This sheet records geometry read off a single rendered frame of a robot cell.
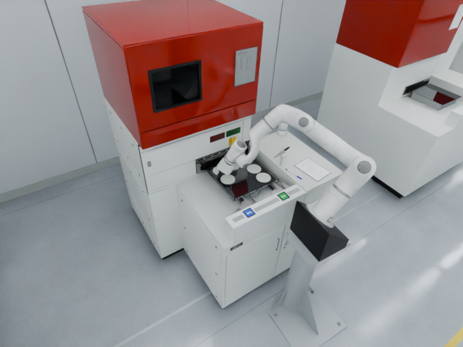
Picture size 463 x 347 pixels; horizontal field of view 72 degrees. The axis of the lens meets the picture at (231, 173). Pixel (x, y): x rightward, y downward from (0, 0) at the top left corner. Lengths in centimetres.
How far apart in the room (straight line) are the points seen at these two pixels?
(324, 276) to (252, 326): 74
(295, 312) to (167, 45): 202
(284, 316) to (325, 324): 30
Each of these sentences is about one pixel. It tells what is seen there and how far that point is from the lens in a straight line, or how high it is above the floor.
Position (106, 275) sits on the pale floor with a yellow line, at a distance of 288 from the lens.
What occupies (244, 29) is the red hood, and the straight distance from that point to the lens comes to 191.
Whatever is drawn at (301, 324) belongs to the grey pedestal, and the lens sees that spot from 260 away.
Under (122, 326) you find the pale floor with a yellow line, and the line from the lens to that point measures 264.
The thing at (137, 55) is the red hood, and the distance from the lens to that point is 165.
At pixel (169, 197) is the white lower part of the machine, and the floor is 73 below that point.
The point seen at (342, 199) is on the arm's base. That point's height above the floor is 113.
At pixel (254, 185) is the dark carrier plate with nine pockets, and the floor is 90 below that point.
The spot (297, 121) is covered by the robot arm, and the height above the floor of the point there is 143.
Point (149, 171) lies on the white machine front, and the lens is 207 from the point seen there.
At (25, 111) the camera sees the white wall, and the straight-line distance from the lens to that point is 336.
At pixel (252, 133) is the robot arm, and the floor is 128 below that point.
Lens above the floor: 234
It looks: 41 degrees down
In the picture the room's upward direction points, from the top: 2 degrees clockwise
